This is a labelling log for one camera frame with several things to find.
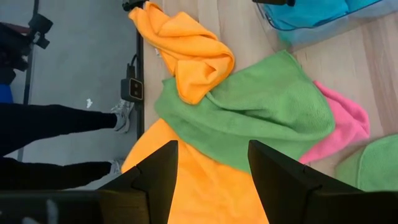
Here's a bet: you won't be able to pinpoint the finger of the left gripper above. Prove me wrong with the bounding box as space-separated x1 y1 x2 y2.
251 0 296 7

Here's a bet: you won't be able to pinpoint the black metal table frame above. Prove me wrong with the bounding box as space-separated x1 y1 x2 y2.
136 9 147 141

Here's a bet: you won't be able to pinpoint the blue bin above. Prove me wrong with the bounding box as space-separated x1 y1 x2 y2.
0 83 14 103

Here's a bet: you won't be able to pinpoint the pink microfiber towel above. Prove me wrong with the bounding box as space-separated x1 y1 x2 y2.
298 80 371 165

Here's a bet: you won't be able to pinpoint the black office chair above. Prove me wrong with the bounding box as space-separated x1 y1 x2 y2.
0 14 53 85

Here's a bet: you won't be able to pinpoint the green microfiber towel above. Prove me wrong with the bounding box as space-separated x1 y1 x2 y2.
154 49 336 174
335 133 398 192

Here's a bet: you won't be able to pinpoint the clear plastic bin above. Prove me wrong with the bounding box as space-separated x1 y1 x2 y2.
254 0 398 52

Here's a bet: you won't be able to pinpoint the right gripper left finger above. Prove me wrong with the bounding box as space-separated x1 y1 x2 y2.
98 139 179 224

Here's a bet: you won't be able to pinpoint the orange microfiber towel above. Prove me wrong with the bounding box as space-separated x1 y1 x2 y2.
120 118 270 224
128 1 236 105

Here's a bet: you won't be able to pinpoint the black table-level camera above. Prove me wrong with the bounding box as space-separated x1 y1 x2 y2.
120 54 144 103

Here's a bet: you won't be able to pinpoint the black frame clamp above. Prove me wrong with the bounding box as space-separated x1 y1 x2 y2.
121 0 147 12

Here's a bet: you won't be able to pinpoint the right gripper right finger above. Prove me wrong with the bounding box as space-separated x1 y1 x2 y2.
248 139 363 224

